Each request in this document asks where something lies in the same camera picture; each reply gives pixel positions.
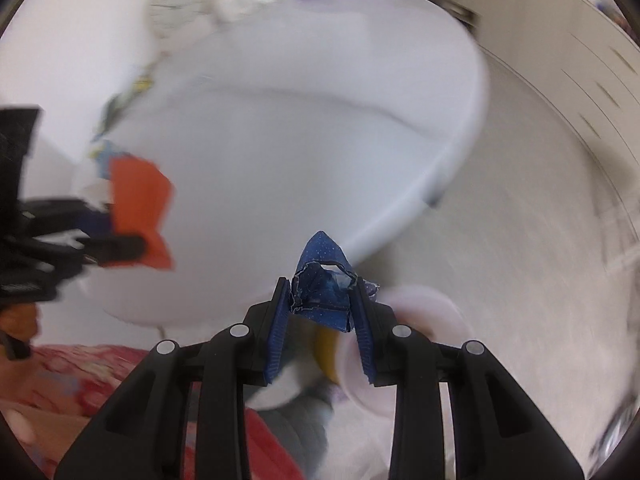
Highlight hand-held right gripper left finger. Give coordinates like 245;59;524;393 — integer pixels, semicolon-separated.
54;277;293;480

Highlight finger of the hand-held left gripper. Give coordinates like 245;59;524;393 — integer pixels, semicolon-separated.
17;198;115;237
30;233;148;267

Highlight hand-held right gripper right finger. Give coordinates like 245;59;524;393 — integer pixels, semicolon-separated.
350;280;586;480

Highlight orange paper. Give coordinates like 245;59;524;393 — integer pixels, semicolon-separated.
107;156;176;272

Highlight white trash bin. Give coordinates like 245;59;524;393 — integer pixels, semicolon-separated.
300;284;471;418

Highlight blue paper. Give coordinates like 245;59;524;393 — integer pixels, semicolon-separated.
290;230;381;334

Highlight person's left hand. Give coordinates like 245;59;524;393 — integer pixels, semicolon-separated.
0;302;43;358

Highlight black smartphone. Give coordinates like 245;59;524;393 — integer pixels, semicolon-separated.
97;91;132;136

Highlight red floral clothing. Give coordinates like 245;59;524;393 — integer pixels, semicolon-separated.
0;344;306;480

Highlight beige built-in cabinet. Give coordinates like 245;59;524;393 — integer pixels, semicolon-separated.
395;0;640;171

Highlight round white wall clock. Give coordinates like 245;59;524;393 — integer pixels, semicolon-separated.
148;0;211;41

